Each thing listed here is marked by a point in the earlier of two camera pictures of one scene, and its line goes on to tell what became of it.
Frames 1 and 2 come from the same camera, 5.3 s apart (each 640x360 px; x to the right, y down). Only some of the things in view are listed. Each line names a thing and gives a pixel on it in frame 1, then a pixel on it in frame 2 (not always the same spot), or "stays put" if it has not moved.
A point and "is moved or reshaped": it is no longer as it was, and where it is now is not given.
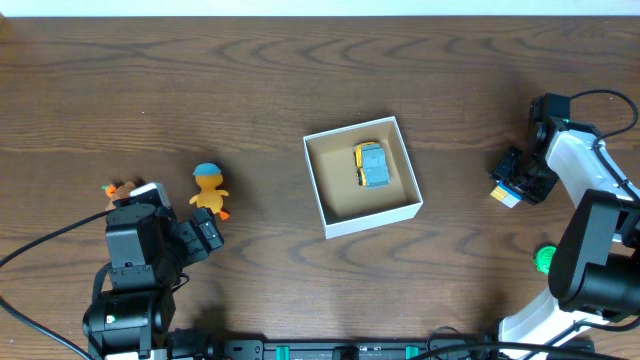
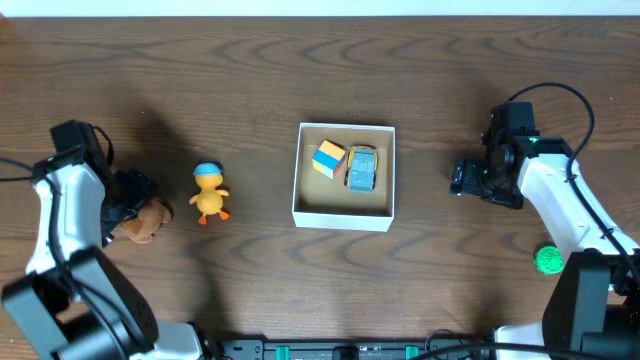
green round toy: x=543 y=258 stays put
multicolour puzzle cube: x=505 y=195 is moved or reshaped
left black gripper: x=201 y=233 -> x=132 y=195
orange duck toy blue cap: x=208 y=176 stays put
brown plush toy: x=117 y=192 is moved or reshaped
